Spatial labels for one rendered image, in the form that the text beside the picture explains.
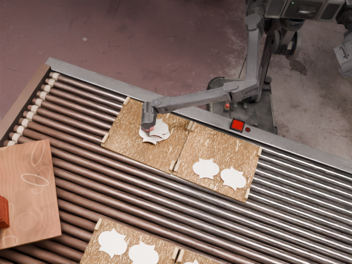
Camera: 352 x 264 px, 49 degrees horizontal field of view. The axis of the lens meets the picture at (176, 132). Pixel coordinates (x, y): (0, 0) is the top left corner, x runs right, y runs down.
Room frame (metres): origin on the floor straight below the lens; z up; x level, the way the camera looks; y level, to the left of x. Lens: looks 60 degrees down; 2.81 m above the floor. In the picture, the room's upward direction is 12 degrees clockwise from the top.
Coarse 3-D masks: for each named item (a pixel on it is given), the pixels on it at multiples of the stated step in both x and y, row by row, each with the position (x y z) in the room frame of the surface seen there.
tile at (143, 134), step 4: (140, 128) 1.05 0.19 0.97; (140, 132) 1.02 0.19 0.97; (144, 132) 1.03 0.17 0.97; (140, 136) 1.00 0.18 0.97; (144, 136) 1.00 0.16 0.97; (148, 136) 1.01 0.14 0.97; (152, 136) 1.01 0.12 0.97; (156, 136) 1.02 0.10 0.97; (144, 140) 0.98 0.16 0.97; (148, 140) 0.98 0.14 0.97; (152, 140) 0.99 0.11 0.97; (156, 140) 0.99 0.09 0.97; (160, 140) 1.00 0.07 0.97
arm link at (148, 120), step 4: (152, 100) 1.07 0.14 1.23; (156, 100) 1.07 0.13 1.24; (160, 100) 1.07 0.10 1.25; (152, 104) 1.05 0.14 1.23; (156, 104) 1.04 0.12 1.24; (152, 108) 1.03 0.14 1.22; (152, 112) 1.01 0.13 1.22; (156, 112) 1.03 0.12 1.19; (144, 116) 0.99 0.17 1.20; (148, 116) 0.99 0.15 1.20; (152, 116) 0.99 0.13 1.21; (156, 116) 1.01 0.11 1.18; (144, 120) 0.96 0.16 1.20; (148, 120) 0.97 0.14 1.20; (152, 120) 0.97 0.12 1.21; (144, 124) 0.95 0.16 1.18; (148, 124) 0.96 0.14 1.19; (152, 124) 0.96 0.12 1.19
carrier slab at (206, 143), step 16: (208, 128) 1.16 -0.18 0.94; (192, 144) 1.04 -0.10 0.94; (208, 144) 1.06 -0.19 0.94; (224, 144) 1.08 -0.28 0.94; (240, 144) 1.10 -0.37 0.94; (192, 160) 0.94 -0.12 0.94; (224, 160) 0.98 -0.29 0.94; (240, 160) 1.00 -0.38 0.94; (256, 160) 1.02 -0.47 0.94; (176, 176) 0.83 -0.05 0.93; (192, 176) 0.85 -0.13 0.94; (224, 192) 0.79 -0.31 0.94; (240, 192) 0.81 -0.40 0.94
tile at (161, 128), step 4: (156, 120) 1.10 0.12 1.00; (160, 120) 1.11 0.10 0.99; (156, 124) 1.08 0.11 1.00; (160, 124) 1.09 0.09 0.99; (164, 124) 1.10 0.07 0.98; (156, 128) 1.05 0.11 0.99; (160, 128) 1.06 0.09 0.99; (164, 128) 1.07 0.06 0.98; (168, 128) 1.08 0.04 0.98; (152, 132) 1.02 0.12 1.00; (156, 132) 1.03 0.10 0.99; (160, 132) 1.04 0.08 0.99; (164, 132) 1.05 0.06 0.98; (160, 136) 1.01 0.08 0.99
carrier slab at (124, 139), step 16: (128, 112) 1.16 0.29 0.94; (112, 128) 1.03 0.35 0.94; (128, 128) 1.05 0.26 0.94; (176, 128) 1.11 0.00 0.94; (112, 144) 0.94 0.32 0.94; (128, 144) 0.96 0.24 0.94; (144, 144) 0.98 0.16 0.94; (160, 144) 1.00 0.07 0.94; (176, 144) 1.01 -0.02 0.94; (144, 160) 0.88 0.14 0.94; (160, 160) 0.90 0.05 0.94; (176, 160) 0.92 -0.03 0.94
